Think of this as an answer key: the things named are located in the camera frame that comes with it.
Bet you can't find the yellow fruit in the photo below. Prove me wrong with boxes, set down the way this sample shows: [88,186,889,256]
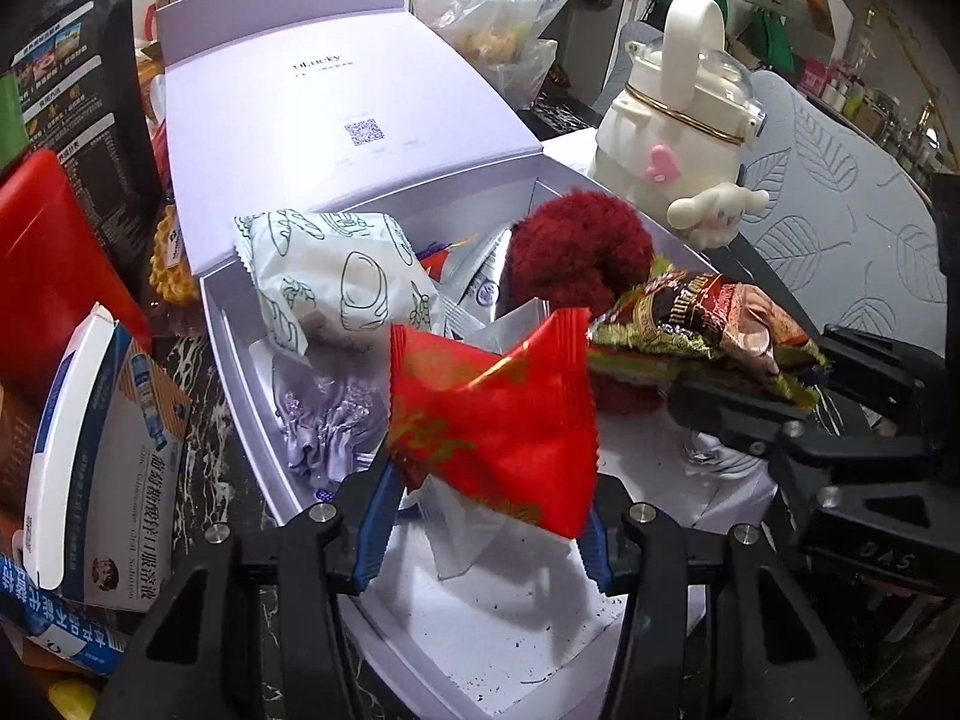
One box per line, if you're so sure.
[46,679,102,720]

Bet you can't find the blue white tube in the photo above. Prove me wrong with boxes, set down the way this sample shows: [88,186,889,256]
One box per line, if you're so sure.
[0,551,143,676]

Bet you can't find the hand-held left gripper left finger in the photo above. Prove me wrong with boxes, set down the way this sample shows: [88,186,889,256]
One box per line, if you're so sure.
[97,457,410,720]

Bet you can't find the yellow crochet item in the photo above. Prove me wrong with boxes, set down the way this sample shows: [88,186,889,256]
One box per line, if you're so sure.
[150,202,203,308]

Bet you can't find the white tissue pack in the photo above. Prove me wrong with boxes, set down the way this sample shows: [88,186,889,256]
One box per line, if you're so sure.
[540,131,601,173]

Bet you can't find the silver purple snack packet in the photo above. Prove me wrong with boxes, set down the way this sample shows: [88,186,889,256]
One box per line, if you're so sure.
[420,229,515,331]

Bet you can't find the red bottle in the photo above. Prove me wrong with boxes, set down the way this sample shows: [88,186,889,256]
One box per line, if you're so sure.
[0,148,155,406]

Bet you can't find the lilac gift box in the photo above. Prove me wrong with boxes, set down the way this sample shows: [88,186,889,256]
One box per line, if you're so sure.
[154,0,781,720]

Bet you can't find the clear plastic food bag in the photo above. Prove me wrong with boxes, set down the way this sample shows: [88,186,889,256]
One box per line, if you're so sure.
[411,0,582,110]

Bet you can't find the green gold snack packet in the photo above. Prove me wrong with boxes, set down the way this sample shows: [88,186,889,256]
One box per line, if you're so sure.
[587,255,833,410]

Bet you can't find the grey leaf pattern cushion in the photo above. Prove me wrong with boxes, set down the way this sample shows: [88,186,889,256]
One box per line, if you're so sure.
[724,67,950,350]

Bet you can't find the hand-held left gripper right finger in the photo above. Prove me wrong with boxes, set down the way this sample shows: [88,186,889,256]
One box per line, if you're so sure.
[577,476,871,720]

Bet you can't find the white cartoon water bottle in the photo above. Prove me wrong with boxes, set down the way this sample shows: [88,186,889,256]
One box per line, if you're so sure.
[589,0,773,250]

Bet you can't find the lilac drawstring pouch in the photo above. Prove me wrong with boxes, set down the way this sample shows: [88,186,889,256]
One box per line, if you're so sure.
[270,352,395,500]

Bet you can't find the clear candy packet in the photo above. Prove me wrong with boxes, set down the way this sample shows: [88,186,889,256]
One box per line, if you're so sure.
[409,476,500,580]

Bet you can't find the white patterned bread packet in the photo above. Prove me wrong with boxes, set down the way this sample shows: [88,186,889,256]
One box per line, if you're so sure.
[234,208,440,353]

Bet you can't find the white cabinet with bottles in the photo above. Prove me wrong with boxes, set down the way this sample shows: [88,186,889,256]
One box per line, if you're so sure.
[799,7,946,181]

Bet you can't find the black printed pouch bag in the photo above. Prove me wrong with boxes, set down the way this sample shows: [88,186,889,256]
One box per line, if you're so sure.
[0,0,166,271]

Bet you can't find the red snack packet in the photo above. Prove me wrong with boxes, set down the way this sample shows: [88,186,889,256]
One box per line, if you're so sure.
[388,307,601,541]

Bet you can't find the blue white medicine box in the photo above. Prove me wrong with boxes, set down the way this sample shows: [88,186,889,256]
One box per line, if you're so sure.
[22,304,192,612]

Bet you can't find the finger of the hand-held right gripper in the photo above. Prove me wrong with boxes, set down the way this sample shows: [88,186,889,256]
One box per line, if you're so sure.
[667,375,826,466]
[821,324,950,398]

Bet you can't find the red fuzzy scrunchie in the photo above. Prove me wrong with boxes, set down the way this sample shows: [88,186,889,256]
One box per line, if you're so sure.
[499,191,668,417]

